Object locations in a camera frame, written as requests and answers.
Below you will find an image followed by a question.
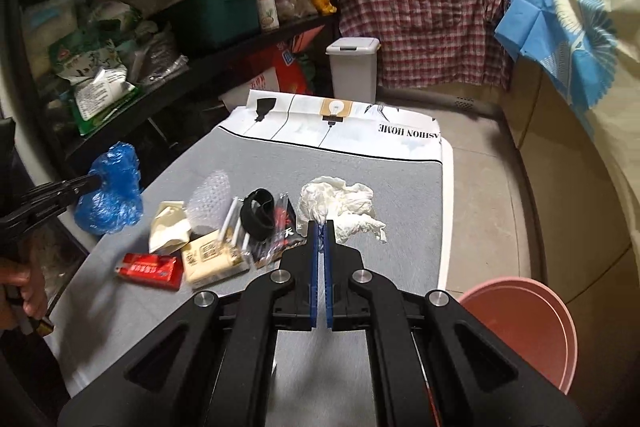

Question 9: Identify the beige tissue pack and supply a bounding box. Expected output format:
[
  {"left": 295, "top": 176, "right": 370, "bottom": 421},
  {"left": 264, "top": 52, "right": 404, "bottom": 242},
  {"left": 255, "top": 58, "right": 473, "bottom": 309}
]
[{"left": 181, "top": 230, "right": 250, "bottom": 289}]

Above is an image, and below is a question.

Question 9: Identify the red cigarette box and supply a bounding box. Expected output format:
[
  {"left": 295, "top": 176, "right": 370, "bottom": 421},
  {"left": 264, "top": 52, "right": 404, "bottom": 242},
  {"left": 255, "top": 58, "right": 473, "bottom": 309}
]
[{"left": 115, "top": 254, "right": 183, "bottom": 291}]

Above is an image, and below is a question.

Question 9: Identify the cream wrapper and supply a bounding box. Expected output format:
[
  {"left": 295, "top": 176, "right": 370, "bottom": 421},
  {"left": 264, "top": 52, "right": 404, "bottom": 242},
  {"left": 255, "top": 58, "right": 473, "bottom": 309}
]
[{"left": 149, "top": 200, "right": 191, "bottom": 256}]

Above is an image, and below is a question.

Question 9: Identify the green storage box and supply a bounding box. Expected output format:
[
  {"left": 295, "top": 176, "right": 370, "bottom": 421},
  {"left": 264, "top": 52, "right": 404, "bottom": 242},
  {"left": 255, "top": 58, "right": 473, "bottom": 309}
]
[{"left": 169, "top": 0, "right": 260, "bottom": 46}]

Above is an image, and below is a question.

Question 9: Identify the white tissue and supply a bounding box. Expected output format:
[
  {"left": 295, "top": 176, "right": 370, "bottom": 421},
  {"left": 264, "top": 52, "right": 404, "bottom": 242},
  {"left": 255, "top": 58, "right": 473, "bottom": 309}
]
[{"left": 296, "top": 176, "right": 387, "bottom": 244}]

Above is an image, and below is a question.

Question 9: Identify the yellow toy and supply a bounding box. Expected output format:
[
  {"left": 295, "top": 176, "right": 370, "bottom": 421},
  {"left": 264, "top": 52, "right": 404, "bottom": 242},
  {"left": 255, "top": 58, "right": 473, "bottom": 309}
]
[{"left": 311, "top": 0, "right": 337, "bottom": 16}]

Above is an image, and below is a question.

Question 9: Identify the clear plastic wrapper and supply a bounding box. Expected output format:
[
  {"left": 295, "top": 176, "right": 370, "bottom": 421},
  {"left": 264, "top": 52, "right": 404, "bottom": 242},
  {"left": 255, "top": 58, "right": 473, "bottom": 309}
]
[{"left": 218, "top": 197, "right": 248, "bottom": 254}]

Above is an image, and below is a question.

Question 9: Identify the pink plastic bucket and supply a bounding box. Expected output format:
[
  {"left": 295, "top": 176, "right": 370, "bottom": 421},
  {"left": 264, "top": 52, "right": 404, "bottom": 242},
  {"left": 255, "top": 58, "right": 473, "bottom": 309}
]
[{"left": 459, "top": 277, "right": 578, "bottom": 393}]

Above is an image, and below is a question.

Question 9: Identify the white small trash bin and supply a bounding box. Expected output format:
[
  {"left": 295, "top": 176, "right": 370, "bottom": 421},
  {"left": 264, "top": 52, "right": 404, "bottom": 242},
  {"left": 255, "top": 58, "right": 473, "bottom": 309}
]
[{"left": 326, "top": 37, "right": 380, "bottom": 103}]

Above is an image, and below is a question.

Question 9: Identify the person's left hand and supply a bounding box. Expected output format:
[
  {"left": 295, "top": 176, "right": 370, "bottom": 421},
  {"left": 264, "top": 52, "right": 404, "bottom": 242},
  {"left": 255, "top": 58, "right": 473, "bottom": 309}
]
[{"left": 1, "top": 251, "right": 48, "bottom": 321}]

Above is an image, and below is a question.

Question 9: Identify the blue patterned cloth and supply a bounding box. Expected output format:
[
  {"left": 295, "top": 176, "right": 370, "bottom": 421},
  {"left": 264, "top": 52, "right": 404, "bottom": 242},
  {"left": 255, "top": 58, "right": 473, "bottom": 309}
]
[{"left": 495, "top": 0, "right": 639, "bottom": 118}]

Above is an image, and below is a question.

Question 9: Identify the black shelf rack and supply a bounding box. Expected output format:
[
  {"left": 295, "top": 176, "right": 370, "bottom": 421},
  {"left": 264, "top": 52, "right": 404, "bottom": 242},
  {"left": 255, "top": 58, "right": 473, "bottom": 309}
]
[{"left": 1, "top": 0, "right": 336, "bottom": 179}]

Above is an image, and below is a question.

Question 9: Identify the grey table mat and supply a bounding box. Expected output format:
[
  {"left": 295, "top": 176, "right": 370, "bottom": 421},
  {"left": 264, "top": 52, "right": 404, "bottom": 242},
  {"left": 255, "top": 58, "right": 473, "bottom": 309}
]
[{"left": 52, "top": 98, "right": 452, "bottom": 426}]

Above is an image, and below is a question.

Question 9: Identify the red plaid shirt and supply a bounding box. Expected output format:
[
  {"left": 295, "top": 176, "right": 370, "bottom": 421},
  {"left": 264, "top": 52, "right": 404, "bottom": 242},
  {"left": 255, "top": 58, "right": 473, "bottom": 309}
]
[{"left": 337, "top": 0, "right": 512, "bottom": 89}]

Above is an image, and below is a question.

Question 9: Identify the green food packet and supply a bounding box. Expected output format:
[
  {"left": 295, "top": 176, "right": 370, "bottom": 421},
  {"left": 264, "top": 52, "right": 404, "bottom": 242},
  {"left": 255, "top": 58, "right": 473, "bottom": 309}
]
[{"left": 70, "top": 66, "right": 139, "bottom": 136}]

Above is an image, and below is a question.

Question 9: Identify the cream cloth sheet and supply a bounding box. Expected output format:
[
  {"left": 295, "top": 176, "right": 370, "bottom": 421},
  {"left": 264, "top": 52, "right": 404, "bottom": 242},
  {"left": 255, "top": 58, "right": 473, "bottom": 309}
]
[{"left": 549, "top": 0, "right": 640, "bottom": 287}]

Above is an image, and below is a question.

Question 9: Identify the blue plastic bag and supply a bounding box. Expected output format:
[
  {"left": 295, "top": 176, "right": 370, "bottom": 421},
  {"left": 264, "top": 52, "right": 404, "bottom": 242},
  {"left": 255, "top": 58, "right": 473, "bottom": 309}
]
[{"left": 74, "top": 142, "right": 143, "bottom": 235}]

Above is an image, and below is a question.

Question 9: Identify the black crab snack packet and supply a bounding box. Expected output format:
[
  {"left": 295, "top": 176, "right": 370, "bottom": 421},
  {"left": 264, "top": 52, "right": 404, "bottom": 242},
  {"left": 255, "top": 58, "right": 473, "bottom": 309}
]
[{"left": 248, "top": 193, "right": 306, "bottom": 269}]

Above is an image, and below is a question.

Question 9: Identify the white label jar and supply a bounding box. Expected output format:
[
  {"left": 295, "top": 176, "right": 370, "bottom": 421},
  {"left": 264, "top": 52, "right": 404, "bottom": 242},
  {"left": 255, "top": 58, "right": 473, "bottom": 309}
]
[{"left": 257, "top": 0, "right": 280, "bottom": 30}]

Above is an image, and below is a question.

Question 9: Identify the white foam net sleeve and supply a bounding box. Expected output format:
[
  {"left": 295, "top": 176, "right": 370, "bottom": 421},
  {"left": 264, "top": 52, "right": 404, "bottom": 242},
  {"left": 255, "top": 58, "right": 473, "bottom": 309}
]
[{"left": 186, "top": 170, "right": 232, "bottom": 235}]

